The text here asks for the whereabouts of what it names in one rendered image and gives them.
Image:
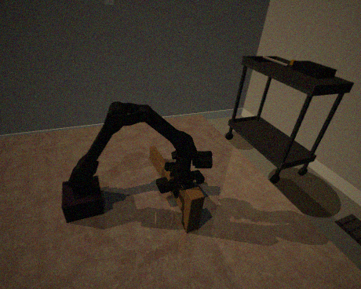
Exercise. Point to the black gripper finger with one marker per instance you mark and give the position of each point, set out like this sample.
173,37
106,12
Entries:
175,191
186,186

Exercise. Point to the brown wooden plank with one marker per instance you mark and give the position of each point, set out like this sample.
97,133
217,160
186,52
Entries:
159,164

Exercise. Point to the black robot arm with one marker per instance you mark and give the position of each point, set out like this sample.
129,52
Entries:
81,177

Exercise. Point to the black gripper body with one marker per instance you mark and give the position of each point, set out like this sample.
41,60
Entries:
179,178

